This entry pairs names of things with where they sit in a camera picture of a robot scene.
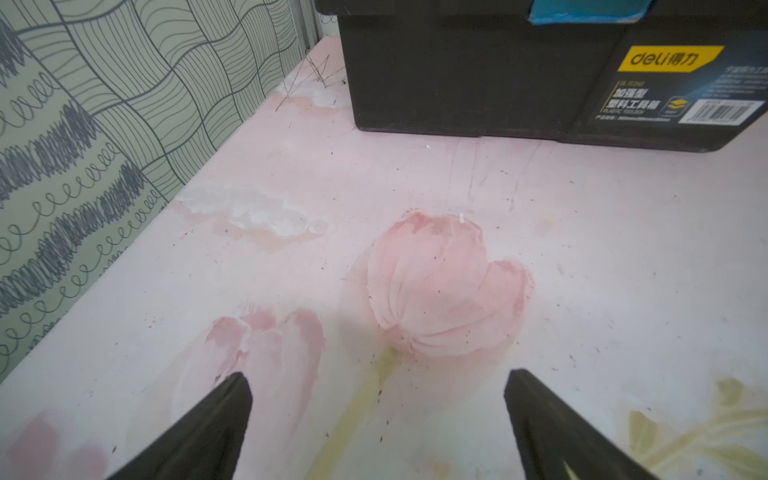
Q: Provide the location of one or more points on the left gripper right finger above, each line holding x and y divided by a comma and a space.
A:
555, 442

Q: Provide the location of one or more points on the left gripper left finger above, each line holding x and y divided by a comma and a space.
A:
204, 444

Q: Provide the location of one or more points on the yellow black toolbox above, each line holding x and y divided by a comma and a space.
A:
667, 75

